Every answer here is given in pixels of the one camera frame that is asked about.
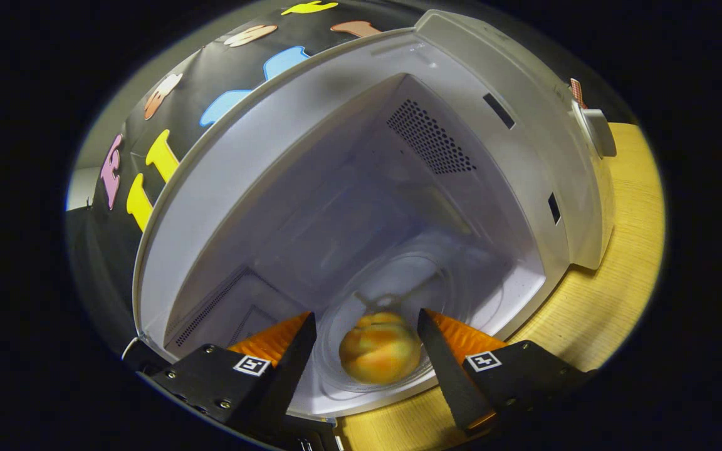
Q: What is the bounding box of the round golden bread bun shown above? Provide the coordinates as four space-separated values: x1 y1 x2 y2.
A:
339 312 423 385

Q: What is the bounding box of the white microwave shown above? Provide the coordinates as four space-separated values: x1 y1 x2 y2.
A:
132 9 619 419

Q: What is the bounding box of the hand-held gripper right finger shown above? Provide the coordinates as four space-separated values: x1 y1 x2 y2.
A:
417 308 597 433

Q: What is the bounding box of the glass microwave turntable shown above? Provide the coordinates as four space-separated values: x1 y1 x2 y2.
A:
314 251 462 395

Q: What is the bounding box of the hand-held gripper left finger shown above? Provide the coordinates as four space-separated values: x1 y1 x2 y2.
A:
148 311 318 439

